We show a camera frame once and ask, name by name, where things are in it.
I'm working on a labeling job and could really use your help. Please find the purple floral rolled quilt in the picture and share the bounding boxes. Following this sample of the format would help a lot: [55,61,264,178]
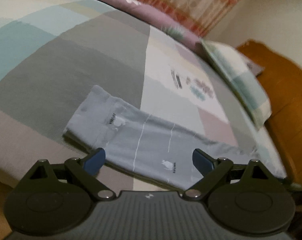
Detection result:
[98,0,204,55]

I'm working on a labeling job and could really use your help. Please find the small floral back pillow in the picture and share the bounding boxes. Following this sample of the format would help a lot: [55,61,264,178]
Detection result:
[245,59,264,76]

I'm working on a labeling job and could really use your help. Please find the grey patterned pyjama trousers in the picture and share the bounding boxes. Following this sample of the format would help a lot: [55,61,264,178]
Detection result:
[64,85,251,190]

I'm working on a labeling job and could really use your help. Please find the checked pastel pillow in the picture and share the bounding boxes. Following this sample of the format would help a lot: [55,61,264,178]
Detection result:
[201,40,272,130]

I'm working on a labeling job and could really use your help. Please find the wooden headboard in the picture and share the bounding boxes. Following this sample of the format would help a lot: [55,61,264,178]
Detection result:
[237,40,302,185]

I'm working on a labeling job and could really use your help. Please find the checked patchwork bed sheet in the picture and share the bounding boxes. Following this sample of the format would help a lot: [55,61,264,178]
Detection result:
[0,0,287,186]

